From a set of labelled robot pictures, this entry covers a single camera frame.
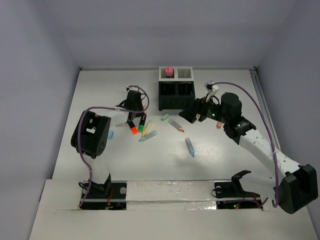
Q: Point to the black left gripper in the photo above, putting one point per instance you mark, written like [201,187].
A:
[138,114]

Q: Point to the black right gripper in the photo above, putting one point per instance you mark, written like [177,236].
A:
[200,108]

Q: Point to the black marker orange cap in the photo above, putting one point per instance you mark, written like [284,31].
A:
[133,127]

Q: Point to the pink bottle of pens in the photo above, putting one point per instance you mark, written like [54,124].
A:
[169,72]

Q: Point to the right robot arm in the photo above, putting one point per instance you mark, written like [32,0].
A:
[292,187]

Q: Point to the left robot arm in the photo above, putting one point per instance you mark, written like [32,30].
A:
[93,129]

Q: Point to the clear orange-tip marker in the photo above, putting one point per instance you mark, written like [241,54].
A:
[176,125]

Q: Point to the clear yellow highlighter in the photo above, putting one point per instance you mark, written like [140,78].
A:
[147,128]

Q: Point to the black slotted organizer box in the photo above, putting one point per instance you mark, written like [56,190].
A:
[175,95]

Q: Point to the clear blue-tip marker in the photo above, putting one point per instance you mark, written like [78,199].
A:
[190,146]

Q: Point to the clear green highlighter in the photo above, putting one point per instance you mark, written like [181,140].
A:
[148,136]

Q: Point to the white slotted organizer box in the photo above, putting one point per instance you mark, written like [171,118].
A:
[180,74]

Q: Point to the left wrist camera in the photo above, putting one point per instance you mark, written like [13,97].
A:
[133,88]

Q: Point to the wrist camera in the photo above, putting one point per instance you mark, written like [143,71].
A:
[212,88]
[133,88]

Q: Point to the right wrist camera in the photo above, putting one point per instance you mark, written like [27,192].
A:
[212,88]

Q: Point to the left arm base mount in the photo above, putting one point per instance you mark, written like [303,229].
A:
[110,195]

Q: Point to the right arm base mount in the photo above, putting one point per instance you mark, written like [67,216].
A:
[230,195]

